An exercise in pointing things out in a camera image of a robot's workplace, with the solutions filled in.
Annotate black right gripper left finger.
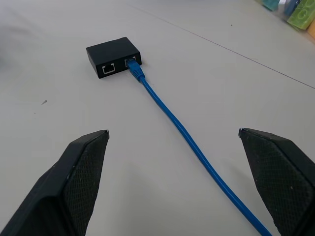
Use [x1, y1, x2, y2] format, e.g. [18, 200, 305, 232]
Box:
[0, 129, 110, 236]

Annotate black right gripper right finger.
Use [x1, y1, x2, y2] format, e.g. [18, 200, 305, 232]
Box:
[238, 127, 315, 236]

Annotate black network port box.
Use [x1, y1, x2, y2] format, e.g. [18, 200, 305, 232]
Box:
[86, 37, 142, 80]

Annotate yellow building block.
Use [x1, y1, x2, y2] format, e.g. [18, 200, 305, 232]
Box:
[306, 20, 315, 40]

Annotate green building block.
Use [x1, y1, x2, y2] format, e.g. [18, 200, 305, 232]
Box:
[286, 0, 315, 30]

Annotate blue building block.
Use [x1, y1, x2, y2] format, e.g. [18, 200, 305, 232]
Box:
[283, 0, 296, 15]

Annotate teal building block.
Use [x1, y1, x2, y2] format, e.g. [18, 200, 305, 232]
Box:
[261, 0, 280, 11]

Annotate blue Ethernet cable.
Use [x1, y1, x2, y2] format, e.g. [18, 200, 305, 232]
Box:
[125, 58, 273, 236]

